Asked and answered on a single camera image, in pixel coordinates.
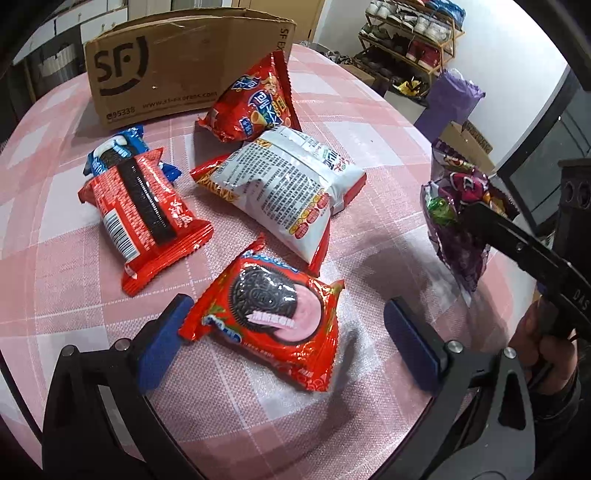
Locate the wooden door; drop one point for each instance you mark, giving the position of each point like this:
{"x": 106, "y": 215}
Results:
{"x": 304, "y": 18}

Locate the white red-edged noodle snack bag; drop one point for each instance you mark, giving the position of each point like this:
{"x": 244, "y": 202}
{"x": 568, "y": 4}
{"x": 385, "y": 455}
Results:
{"x": 277, "y": 184}

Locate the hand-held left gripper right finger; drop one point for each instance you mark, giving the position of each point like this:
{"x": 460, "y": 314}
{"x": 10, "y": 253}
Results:
{"x": 413, "y": 346}

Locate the person's right forearm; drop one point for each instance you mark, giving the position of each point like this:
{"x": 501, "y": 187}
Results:
{"x": 565, "y": 415}

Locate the purple gift bag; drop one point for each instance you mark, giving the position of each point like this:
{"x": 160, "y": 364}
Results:
{"x": 448, "y": 101}

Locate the blue cookie packet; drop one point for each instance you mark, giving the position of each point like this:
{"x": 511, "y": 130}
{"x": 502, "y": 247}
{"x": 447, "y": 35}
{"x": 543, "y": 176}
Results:
{"x": 106, "y": 154}

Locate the red cookie packet black stripe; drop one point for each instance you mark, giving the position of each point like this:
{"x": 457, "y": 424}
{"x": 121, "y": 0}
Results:
{"x": 138, "y": 221}

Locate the large red snack bag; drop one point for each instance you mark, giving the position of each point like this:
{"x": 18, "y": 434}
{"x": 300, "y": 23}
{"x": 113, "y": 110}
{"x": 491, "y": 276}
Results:
{"x": 249, "y": 106}

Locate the red pink-cream cookie packet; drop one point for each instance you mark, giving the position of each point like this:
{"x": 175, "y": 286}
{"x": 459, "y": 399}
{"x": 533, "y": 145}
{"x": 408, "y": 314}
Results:
{"x": 268, "y": 323}

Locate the wooden shoe rack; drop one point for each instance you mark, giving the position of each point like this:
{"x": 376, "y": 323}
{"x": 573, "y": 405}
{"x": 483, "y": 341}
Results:
{"x": 455, "y": 50}

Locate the brown cardboard box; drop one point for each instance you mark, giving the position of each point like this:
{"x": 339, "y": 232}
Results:
{"x": 184, "y": 55}

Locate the person's right hand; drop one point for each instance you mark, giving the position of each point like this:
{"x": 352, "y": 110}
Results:
{"x": 540, "y": 350}

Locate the white drawer desk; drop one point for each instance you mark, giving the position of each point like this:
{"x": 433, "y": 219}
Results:
{"x": 99, "y": 30}

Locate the purple candy bag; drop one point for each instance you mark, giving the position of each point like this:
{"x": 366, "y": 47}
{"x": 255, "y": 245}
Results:
{"x": 452, "y": 226}

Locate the pile of loose shoes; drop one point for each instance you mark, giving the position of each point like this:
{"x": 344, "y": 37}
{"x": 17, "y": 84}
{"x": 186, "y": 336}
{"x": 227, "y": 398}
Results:
{"x": 334, "y": 55}

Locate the flat printed cardboard box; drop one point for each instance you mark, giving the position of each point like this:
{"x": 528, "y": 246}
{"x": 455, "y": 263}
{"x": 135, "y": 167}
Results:
{"x": 468, "y": 147}

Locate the black framed glass door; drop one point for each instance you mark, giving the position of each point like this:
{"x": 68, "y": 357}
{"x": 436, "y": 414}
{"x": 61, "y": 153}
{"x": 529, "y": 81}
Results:
{"x": 545, "y": 152}

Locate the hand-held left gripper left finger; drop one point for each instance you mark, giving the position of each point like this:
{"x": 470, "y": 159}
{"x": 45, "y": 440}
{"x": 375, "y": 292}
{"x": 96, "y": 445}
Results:
{"x": 164, "y": 341}

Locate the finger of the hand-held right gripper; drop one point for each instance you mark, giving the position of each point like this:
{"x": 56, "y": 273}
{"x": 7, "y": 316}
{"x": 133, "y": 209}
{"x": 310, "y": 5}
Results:
{"x": 521, "y": 249}

